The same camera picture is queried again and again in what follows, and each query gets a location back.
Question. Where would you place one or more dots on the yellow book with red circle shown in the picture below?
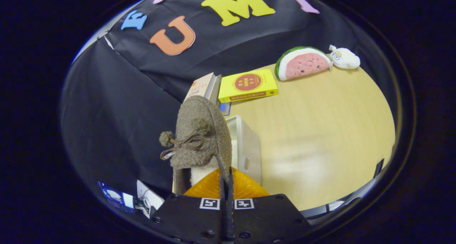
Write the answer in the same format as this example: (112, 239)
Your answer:
(249, 85)

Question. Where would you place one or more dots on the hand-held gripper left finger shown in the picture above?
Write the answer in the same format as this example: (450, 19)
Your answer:
(188, 219)

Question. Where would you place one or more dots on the blue book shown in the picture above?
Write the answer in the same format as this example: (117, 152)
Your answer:
(224, 108)

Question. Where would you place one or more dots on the blue printed box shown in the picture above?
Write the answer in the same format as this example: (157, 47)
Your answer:
(115, 197)

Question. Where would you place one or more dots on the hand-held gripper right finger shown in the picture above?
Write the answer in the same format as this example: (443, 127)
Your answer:
(270, 219)

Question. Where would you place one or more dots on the white plush toy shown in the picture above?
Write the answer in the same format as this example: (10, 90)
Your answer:
(345, 58)

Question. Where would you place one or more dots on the cream fabric storage box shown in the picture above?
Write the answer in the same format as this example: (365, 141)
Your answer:
(247, 148)

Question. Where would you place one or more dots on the watermelon slice plush toy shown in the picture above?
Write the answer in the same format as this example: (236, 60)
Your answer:
(306, 64)

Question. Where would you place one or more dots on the brown fuzzy shoe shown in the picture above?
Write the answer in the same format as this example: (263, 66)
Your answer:
(203, 130)

